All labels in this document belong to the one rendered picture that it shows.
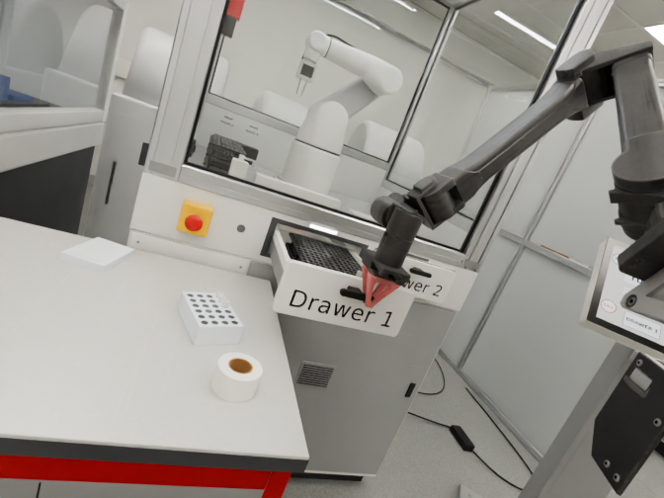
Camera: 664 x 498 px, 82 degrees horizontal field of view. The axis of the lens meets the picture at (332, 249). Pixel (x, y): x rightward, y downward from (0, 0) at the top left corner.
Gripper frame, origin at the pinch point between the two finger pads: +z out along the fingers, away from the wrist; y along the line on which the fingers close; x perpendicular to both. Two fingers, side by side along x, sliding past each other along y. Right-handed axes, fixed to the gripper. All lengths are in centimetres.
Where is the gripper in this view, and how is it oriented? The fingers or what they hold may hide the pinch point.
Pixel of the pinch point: (369, 301)
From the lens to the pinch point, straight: 77.0
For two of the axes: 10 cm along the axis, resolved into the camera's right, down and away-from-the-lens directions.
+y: -2.2, -3.6, 9.1
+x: -9.0, -2.8, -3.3
